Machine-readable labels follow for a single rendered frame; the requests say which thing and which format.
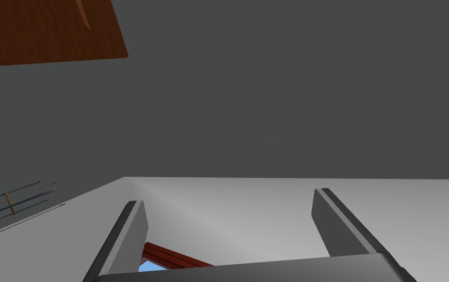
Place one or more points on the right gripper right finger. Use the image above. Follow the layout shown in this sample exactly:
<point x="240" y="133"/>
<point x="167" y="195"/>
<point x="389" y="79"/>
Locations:
<point x="345" y="231"/>

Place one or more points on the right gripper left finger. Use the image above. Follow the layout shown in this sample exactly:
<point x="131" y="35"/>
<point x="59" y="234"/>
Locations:
<point x="124" y="243"/>

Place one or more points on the red framed window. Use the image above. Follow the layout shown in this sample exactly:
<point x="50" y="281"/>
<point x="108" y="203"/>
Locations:
<point x="167" y="259"/>

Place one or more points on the brown wooden door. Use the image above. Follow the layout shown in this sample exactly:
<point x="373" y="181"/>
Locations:
<point x="44" y="31"/>

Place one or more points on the wall rack with rods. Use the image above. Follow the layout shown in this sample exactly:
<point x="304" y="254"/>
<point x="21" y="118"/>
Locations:
<point x="11" y="203"/>

